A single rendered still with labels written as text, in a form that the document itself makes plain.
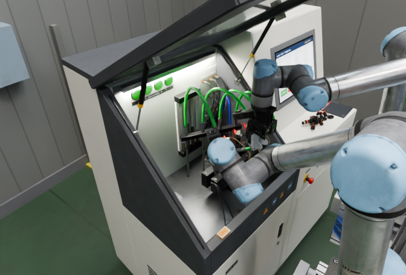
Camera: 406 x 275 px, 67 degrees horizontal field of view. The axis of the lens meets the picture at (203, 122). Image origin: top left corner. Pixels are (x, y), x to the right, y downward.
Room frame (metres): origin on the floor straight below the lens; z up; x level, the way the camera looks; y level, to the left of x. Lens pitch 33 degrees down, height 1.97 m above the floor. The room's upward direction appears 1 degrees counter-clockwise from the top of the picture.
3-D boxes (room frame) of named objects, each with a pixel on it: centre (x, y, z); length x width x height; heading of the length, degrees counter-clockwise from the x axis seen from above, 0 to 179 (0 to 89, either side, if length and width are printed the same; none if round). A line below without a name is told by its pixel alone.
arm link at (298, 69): (0.92, -0.31, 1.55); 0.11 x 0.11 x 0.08; 6
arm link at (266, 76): (0.92, -0.21, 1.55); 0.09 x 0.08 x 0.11; 96
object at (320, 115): (1.51, -0.68, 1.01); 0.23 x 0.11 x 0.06; 135
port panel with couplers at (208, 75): (1.45, -0.04, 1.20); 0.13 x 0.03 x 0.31; 135
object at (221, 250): (0.93, -0.23, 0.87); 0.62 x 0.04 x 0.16; 135
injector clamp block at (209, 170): (1.18, -0.14, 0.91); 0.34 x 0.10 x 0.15; 135
